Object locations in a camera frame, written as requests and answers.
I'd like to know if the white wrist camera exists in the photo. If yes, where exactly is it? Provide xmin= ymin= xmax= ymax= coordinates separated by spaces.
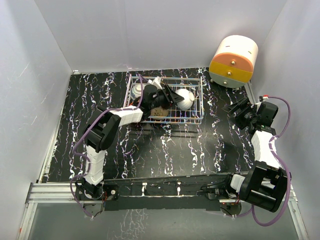
xmin=147 ymin=76 xmax=162 ymax=90
xmin=252 ymin=99 xmax=264 ymax=113

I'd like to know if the blue floral white bowl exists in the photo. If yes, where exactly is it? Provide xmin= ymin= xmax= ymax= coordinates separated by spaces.
xmin=130 ymin=84 xmax=145 ymax=100

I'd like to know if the aluminium frame rail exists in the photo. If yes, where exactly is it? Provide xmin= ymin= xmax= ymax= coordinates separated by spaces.
xmin=18 ymin=95 xmax=293 ymax=240

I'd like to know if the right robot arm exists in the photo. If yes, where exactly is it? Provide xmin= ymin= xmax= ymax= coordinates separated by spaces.
xmin=222 ymin=97 xmax=288 ymax=213

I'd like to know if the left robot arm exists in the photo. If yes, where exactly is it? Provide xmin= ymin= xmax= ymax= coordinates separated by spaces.
xmin=76 ymin=84 xmax=194 ymax=200

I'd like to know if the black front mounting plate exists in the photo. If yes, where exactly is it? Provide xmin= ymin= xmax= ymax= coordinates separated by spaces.
xmin=75 ymin=179 xmax=247 ymax=216

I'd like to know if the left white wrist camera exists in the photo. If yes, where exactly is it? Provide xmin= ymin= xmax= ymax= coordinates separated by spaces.
xmin=147 ymin=76 xmax=162 ymax=90

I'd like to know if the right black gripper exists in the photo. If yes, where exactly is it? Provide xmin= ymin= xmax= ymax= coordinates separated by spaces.
xmin=222 ymin=97 xmax=258 ymax=130

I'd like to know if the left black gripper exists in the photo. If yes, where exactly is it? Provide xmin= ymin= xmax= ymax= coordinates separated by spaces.
xmin=149 ymin=85 xmax=183 ymax=110

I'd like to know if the black glossy bowl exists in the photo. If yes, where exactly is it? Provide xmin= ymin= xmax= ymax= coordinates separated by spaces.
xmin=150 ymin=107 xmax=169 ymax=121

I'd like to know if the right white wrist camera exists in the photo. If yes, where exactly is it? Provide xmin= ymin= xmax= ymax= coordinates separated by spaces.
xmin=252 ymin=99 xmax=264 ymax=113

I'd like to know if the white wire dish rack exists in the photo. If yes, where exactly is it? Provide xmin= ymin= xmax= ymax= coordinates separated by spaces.
xmin=123 ymin=74 xmax=204 ymax=125

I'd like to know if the pastel round drawer cabinet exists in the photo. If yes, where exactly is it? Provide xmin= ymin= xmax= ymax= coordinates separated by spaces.
xmin=208 ymin=35 xmax=259 ymax=89

